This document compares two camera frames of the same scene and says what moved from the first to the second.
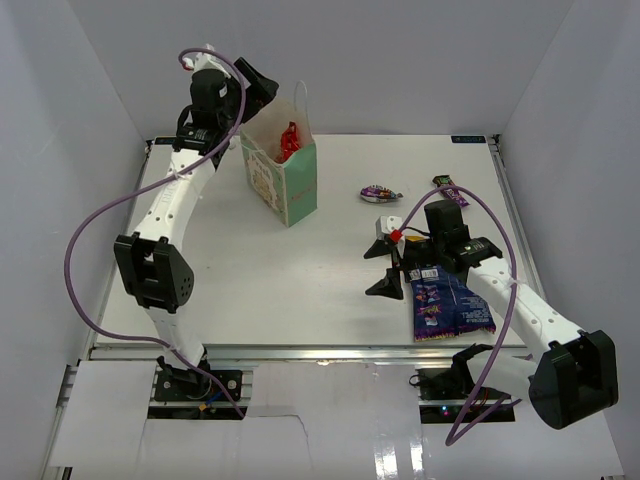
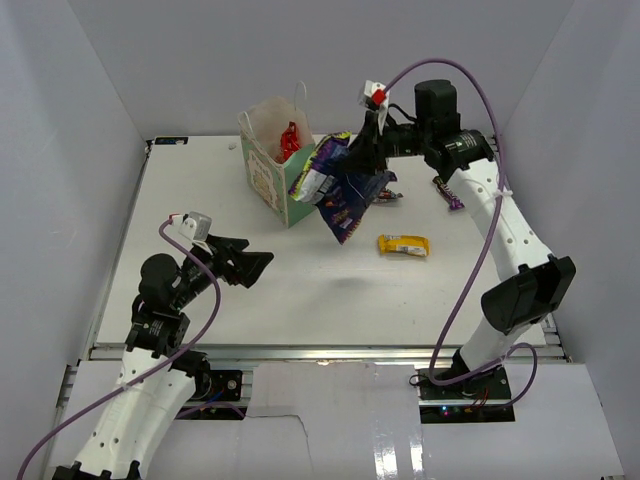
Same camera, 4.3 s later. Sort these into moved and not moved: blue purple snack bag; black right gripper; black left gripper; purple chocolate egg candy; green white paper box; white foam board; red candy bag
Moved: blue purple snack bag; black right gripper; black left gripper
Not moved: purple chocolate egg candy; white foam board; green white paper box; red candy bag
